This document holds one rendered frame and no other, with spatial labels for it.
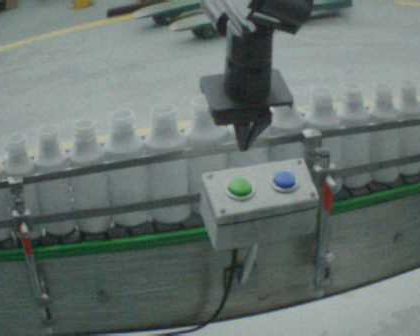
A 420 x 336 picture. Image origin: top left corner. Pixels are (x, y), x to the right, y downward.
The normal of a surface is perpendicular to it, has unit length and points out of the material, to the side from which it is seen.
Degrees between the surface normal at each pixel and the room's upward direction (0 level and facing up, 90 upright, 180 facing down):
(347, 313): 0
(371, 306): 0
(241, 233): 110
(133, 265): 90
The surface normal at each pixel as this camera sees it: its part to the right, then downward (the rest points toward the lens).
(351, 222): 0.26, 0.41
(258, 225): 0.26, 0.69
